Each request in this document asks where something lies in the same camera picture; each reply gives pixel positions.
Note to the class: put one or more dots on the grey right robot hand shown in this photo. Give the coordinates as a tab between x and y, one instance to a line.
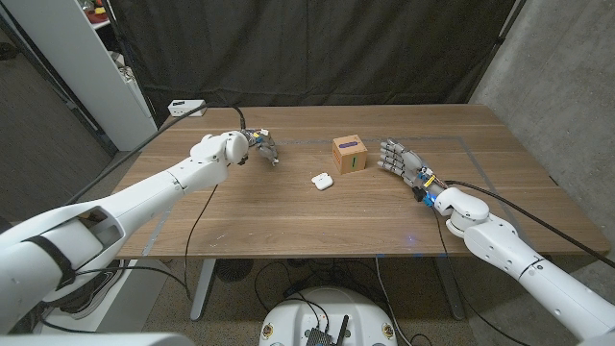
403	163

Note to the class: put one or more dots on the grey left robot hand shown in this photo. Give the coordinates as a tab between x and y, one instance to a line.
263	146

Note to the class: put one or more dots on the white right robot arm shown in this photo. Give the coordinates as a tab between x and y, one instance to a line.
504	245

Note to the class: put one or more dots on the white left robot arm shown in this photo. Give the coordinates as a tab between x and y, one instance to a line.
144	197

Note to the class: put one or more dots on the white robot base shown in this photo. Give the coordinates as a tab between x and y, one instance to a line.
365	312

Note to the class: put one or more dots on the wooden block with coloured slots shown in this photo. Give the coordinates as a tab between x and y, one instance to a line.
348	156

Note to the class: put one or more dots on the white AirPods case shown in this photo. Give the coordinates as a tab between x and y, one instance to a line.
323	182

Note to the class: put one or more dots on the grey tape outline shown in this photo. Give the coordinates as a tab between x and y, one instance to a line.
408	139

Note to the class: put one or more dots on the white power strip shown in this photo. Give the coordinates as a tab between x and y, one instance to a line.
187	109

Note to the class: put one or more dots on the black curtain backdrop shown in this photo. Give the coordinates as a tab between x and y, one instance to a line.
312	48

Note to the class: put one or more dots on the black round floor device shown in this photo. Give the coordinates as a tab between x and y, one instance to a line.
234	270

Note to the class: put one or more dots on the grey table leg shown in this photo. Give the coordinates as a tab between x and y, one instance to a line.
451	288

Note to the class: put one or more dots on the white table leg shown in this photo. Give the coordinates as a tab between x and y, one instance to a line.
202	288

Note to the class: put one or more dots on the black backdrop stand pole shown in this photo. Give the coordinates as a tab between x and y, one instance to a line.
501	37

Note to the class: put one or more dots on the black antenna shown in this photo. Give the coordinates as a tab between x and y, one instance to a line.
342	331

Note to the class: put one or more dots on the grey electronics box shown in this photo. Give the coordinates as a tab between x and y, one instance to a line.
318	337

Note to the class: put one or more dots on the red item on shelf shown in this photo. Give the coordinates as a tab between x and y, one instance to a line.
96	17

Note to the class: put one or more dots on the white cabinet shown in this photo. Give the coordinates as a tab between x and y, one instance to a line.
72	53

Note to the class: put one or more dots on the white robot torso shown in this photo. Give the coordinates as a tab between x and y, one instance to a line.
96	340

